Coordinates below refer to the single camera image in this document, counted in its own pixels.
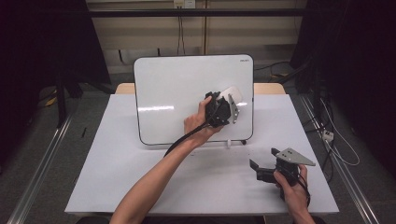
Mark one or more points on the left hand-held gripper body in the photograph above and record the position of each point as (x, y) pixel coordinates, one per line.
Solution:
(219, 110)

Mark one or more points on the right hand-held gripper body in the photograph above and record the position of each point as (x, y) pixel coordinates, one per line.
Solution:
(285, 166)

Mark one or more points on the white whiteboard eraser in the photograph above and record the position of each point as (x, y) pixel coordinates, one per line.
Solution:
(233, 93)

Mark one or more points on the white whiteboard with dark rim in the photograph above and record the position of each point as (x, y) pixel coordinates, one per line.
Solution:
(174, 87)

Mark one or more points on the person's left hand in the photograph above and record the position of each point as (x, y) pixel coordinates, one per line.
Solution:
(196, 124)

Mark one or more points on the person's right hand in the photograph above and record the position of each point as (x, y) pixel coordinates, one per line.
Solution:
(292, 194)

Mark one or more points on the small black red peg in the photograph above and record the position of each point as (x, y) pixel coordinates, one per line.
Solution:
(243, 142)

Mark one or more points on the white plastic whiteboard stand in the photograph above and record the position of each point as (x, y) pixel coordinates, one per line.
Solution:
(229, 143)

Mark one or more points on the white power strip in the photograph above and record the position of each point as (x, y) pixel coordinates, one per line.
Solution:
(328, 135)

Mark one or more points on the light wooden table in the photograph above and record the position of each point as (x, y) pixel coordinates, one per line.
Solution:
(269, 88)

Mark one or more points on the black curtain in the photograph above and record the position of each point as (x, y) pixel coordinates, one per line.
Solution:
(40, 46)
(358, 62)

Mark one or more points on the black metal stand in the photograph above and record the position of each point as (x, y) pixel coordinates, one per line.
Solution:
(62, 99)

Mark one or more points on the metal floor rail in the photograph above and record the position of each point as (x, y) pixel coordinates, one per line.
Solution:
(348, 174)
(34, 183)

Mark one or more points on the white wall outlet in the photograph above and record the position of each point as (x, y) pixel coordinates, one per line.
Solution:
(184, 3)

